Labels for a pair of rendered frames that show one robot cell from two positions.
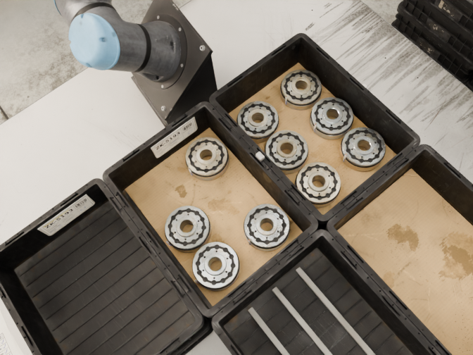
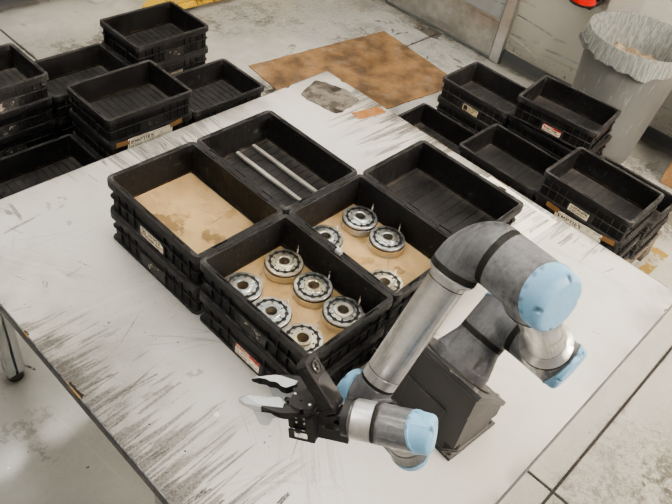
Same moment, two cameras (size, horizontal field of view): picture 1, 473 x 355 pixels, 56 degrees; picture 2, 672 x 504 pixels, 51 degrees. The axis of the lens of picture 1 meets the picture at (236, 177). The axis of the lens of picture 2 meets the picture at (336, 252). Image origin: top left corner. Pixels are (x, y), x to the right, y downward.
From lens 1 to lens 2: 1.77 m
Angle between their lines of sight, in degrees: 68
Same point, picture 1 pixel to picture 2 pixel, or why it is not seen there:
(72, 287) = (460, 218)
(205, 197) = (377, 265)
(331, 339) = (272, 189)
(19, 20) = not seen: outside the picture
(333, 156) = (268, 291)
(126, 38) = (484, 303)
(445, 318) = (191, 195)
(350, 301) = not seen: hidden behind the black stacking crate
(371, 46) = (201, 467)
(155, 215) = (415, 255)
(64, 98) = (558, 401)
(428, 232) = (192, 238)
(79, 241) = not seen: hidden behind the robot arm
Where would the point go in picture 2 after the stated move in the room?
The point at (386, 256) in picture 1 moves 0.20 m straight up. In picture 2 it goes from (229, 226) to (232, 170)
